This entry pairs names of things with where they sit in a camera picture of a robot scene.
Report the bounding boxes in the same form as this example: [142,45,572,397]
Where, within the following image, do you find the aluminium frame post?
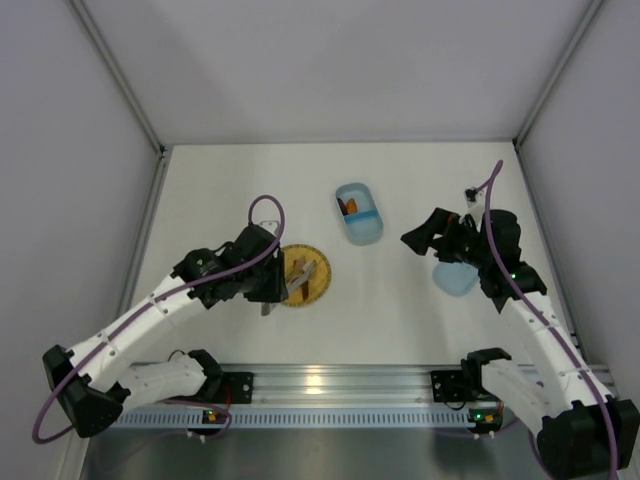
[66,0,167,156]
[513,0,609,146]

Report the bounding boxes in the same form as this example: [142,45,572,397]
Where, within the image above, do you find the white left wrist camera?
[259,220,281,236]

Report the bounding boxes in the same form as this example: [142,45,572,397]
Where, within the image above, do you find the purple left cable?
[32,194,287,445]

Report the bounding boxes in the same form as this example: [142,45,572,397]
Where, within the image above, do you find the light blue lunch box lid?
[432,262,479,297]

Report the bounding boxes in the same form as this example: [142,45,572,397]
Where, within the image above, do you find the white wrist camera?
[259,220,281,236]
[464,188,485,218]

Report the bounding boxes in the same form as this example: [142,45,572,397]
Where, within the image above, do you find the slotted cable duct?
[112,406,503,430]

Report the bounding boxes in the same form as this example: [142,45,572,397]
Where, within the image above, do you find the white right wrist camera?
[464,188,485,218]

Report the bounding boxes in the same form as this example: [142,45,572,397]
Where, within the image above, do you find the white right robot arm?
[401,208,639,479]

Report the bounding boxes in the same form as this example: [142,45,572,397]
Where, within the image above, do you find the orange fried piece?
[346,198,358,215]

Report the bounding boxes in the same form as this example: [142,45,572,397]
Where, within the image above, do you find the purple cable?
[32,194,287,445]
[429,159,621,476]

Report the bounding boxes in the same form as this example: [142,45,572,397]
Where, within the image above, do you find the aluminium frame post right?
[513,0,609,146]

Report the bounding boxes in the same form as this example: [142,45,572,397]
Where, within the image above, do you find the metal serving tongs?
[260,257,316,317]

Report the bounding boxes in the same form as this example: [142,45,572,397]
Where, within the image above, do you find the light blue lunch box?
[335,182,384,246]

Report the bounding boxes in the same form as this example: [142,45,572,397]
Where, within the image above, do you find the aluminium frame post left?
[66,0,167,156]

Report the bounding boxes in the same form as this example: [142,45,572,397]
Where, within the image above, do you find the round bamboo plate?
[282,244,332,308]

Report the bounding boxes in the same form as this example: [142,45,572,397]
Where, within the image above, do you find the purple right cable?
[429,159,621,476]

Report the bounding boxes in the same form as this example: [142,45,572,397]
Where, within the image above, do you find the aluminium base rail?
[114,363,614,407]

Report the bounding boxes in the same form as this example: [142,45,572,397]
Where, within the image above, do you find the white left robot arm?
[43,223,288,438]

